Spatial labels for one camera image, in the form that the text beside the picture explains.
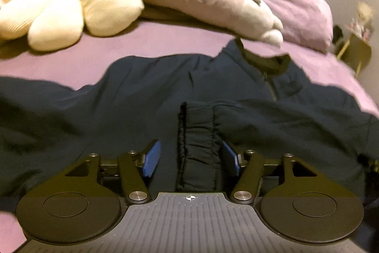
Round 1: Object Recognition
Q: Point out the navy blue zip jacket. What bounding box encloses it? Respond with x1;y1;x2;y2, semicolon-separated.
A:
1;39;378;200

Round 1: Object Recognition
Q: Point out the purple plush bed blanket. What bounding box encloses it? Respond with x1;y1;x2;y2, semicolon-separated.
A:
1;21;378;252

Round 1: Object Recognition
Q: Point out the purple pillow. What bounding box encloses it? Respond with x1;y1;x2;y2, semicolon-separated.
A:
263;0;333;54

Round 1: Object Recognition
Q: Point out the yellow leg side table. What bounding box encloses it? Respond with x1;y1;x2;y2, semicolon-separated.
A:
337;33;372;78

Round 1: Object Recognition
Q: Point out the pink long rabbit plush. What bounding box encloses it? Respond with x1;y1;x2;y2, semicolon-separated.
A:
143;0;283;47

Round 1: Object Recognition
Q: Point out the flower bouquet on table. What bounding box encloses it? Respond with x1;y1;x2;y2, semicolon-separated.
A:
350;1;376;42

